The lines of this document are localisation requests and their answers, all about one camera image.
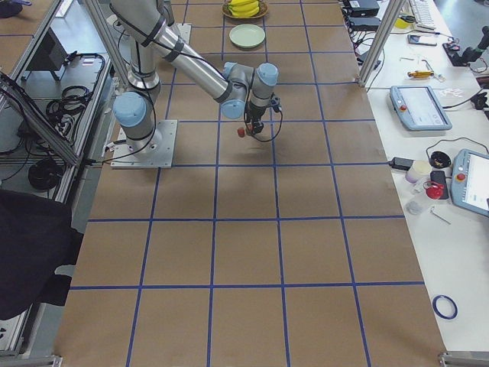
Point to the aluminium frame column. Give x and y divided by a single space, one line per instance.
387 22

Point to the red emergency button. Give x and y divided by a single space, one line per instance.
434 191

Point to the white purple cup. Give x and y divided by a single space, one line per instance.
418 170

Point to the black smartphone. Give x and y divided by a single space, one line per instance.
421 40

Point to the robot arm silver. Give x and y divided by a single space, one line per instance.
241 91

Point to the yellow banana bunch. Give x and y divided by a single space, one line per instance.
243 8

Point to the black round dish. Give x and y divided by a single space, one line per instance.
440 160

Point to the black power brick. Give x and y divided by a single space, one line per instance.
401 164

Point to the near teach pendant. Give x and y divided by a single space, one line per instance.
469 186

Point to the wicker basket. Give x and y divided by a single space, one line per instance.
263 11

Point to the pale green plate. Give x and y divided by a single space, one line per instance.
247 36

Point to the far teach pendant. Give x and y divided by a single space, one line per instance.
418 108

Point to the metal hex key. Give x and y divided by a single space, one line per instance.
432 210

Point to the teach pendant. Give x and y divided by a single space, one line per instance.
469 186
418 108

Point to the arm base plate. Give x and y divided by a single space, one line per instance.
152 152

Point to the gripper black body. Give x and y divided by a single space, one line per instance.
252 115

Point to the yellow handled tool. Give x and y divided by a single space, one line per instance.
420 74

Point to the blue tape roll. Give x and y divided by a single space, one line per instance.
445 307

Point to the white keyboard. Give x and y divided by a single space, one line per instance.
421 12

